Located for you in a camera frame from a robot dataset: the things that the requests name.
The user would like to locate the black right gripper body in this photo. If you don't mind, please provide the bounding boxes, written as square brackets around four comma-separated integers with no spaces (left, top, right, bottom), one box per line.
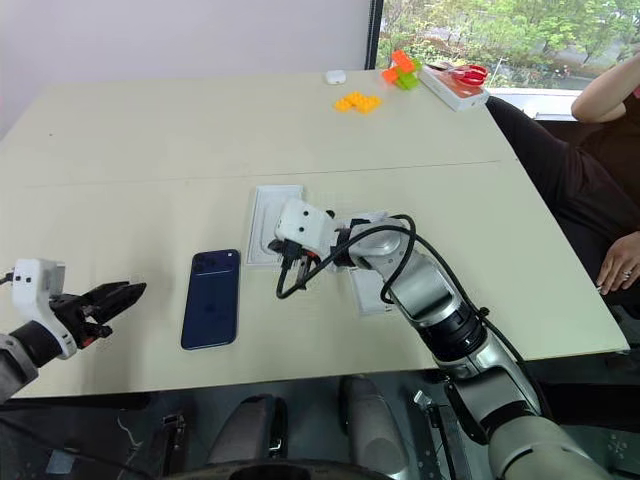
[268,238,321,266]

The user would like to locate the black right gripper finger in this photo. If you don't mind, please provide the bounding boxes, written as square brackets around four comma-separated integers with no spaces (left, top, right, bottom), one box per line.
[285,257,312,291]

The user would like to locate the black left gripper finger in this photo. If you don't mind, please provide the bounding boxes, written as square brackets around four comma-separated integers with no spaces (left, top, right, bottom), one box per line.
[96,282,148,325]
[82,281,133,307]

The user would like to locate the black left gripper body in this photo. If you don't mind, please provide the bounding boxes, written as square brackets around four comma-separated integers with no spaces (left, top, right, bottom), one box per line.
[49,292,114,351]

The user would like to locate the white phone box base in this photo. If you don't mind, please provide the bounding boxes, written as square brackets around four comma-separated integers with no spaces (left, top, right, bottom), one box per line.
[244,184,305,270]

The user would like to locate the white phone box lid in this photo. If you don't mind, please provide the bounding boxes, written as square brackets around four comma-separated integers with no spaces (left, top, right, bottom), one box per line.
[343,211,403,317]

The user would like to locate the white box with orange top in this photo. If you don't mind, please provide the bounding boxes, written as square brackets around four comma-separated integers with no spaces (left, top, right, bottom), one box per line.
[416,63,492,113]

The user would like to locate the bystander hand with ring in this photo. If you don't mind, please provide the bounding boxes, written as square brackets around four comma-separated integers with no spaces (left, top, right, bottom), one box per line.
[596,234,640,297]

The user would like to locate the dark blue smartphone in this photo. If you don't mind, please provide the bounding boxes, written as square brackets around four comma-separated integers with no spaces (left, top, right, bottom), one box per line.
[180,248,242,351]

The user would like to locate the yellow toy brick plates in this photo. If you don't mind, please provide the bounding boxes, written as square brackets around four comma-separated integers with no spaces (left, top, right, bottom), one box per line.
[333,91,384,116]

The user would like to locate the dark rounded grey shape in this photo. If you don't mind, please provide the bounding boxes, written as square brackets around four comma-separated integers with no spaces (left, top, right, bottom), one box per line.
[206,393,290,467]
[339,375,410,475]

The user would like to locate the green toy bricks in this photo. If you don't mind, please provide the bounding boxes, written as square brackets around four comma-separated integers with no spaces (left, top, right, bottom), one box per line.
[394,59,424,92]

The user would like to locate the orange toy bricks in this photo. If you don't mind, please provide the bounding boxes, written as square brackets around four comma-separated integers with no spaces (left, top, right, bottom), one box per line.
[381,49,421,84]

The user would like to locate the bystander dark clothed body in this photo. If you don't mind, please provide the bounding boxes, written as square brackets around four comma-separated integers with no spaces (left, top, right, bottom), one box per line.
[486,94,640,304]

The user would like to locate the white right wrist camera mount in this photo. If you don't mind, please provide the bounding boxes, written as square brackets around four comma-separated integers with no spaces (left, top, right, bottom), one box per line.
[273,198,338,257]

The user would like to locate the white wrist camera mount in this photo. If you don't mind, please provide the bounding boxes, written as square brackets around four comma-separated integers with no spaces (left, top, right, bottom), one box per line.
[273,198,338,257]
[10,258,79,361]

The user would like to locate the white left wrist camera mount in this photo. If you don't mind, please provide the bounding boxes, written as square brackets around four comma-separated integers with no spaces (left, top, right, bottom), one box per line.
[10,258,79,361]

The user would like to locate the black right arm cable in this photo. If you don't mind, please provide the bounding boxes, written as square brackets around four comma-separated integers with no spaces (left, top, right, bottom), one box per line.
[275,213,554,419]

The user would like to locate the metal bracket under table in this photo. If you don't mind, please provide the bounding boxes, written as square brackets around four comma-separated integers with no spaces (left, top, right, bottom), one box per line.
[148,411,189,477]
[411,389,454,480]

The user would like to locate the black window frame post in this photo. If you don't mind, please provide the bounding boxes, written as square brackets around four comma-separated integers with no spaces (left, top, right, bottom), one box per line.
[364,0,386,71]

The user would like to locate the red handled scissors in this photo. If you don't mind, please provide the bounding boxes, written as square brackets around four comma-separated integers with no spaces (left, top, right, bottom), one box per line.
[446,63,489,88]

